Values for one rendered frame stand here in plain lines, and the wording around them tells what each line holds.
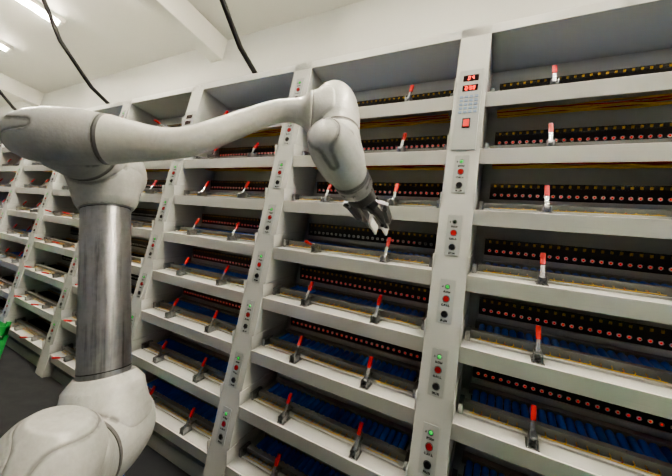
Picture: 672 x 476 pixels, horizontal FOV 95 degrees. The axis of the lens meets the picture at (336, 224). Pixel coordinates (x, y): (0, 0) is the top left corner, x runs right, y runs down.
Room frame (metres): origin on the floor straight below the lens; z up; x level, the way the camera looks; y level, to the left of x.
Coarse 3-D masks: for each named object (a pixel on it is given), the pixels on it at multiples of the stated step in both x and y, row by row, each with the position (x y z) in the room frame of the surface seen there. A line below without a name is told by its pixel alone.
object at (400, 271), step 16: (288, 240) 1.25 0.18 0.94; (336, 240) 1.27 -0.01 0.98; (352, 240) 1.24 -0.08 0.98; (288, 256) 1.17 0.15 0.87; (304, 256) 1.14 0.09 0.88; (320, 256) 1.10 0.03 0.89; (336, 256) 1.07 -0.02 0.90; (352, 256) 1.09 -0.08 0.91; (432, 256) 0.91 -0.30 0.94; (368, 272) 1.02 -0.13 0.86; (384, 272) 0.99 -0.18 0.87; (400, 272) 0.96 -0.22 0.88; (416, 272) 0.94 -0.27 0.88
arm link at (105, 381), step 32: (96, 192) 0.69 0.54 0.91; (128, 192) 0.73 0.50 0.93; (96, 224) 0.70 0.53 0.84; (128, 224) 0.75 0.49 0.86; (96, 256) 0.70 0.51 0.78; (128, 256) 0.75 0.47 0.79; (96, 288) 0.70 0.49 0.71; (128, 288) 0.75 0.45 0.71; (96, 320) 0.70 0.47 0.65; (128, 320) 0.75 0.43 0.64; (96, 352) 0.70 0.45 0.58; (128, 352) 0.75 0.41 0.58; (96, 384) 0.69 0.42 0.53; (128, 384) 0.72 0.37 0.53; (128, 416) 0.70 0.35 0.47; (128, 448) 0.69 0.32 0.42
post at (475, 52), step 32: (480, 64) 0.88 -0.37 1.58; (480, 128) 0.87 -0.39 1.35; (448, 160) 0.91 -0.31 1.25; (448, 192) 0.90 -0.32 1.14; (448, 256) 0.89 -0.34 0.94; (448, 352) 0.88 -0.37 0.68; (448, 384) 0.88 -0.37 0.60; (416, 416) 0.91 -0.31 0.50; (448, 416) 0.87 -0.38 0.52; (416, 448) 0.91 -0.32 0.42; (448, 448) 0.87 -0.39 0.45
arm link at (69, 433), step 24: (48, 408) 0.57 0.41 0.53; (72, 408) 0.58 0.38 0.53; (24, 432) 0.51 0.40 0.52; (48, 432) 0.52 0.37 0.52; (72, 432) 0.53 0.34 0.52; (96, 432) 0.56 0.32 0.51; (0, 456) 0.50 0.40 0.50; (24, 456) 0.50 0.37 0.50; (48, 456) 0.50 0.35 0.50; (72, 456) 0.52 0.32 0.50; (96, 456) 0.56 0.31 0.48
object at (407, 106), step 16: (400, 96) 1.18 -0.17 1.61; (416, 96) 1.14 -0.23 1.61; (432, 96) 1.12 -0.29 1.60; (448, 96) 1.09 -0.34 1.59; (368, 112) 1.06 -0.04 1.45; (384, 112) 1.04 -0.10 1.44; (400, 112) 1.01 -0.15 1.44; (416, 112) 0.98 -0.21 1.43; (432, 112) 1.06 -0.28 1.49; (448, 112) 1.05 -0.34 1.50
